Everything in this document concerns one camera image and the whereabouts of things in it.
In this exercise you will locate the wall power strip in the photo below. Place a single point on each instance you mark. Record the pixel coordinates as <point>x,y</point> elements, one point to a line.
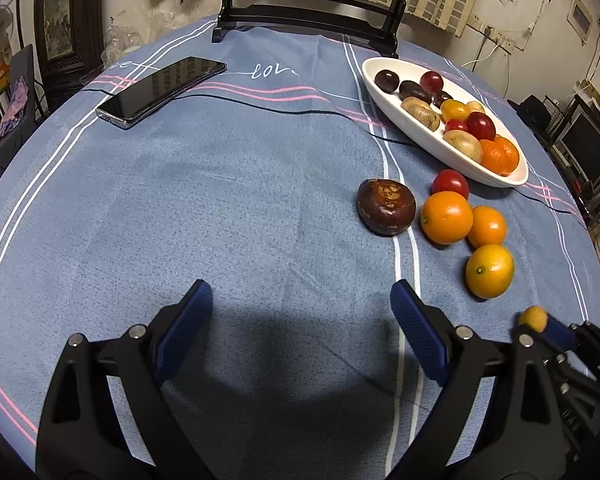
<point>500,38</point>

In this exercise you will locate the yellow-green orange fruit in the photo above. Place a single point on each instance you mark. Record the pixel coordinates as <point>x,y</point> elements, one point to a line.
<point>489,271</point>

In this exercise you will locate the white oval plate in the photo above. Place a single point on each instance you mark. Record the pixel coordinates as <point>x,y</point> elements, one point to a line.
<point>432,140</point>

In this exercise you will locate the black desk shelf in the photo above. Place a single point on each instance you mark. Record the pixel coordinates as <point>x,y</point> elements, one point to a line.
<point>547,122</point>

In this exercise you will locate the pale cream round fruit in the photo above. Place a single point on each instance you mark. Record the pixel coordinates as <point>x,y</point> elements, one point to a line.
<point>474,107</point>

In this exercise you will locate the orange yellow small fruit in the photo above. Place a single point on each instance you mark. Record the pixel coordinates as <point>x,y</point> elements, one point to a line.
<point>453,109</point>

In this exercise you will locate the dark purple small plum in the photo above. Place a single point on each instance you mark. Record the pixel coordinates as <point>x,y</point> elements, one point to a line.
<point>387,81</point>

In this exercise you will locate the large red plum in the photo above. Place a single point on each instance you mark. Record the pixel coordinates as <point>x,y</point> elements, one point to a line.
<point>480,126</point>

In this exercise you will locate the striped beige pepino fruit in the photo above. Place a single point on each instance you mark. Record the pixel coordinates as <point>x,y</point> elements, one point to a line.
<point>465,143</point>

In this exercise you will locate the small red cherry tomato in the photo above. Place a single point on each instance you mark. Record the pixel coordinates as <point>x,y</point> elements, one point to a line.
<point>452,181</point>

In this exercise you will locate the black smartphone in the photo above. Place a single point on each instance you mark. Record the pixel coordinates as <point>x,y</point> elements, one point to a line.
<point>140,99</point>

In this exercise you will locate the small orange tangerine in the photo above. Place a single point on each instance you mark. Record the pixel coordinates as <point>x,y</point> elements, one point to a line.
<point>489,227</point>
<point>446,218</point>

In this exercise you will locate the large orange mandarin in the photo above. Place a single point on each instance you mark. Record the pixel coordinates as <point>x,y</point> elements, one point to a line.
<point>511,152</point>
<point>494,158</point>

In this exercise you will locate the small yellow-brown longan fruit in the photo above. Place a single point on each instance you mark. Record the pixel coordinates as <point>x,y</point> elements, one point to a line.
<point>535,317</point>

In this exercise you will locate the tan round fruit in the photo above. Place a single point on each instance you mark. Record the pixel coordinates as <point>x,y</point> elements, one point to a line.
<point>422,112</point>

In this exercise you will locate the speckled beige passion fruit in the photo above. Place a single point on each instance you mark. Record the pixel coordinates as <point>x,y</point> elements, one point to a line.
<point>438,98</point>

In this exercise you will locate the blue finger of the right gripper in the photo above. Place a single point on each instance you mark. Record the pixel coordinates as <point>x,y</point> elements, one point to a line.
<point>560,335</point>

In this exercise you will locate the dark framed wall painting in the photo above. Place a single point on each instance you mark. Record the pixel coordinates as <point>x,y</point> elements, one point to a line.
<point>69,40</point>

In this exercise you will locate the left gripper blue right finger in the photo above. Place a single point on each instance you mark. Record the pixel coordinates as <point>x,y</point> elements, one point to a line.
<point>425,328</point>

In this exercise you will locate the blue striped tablecloth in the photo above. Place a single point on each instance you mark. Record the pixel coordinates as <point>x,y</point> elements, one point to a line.
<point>248,181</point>

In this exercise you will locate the computer monitor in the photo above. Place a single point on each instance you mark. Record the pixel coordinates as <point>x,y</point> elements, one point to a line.
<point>580,141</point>

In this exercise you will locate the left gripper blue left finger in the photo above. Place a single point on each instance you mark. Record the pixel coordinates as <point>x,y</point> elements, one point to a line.
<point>176,327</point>

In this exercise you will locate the dark purple plum front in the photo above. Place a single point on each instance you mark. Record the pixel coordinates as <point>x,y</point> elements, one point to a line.
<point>412,89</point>

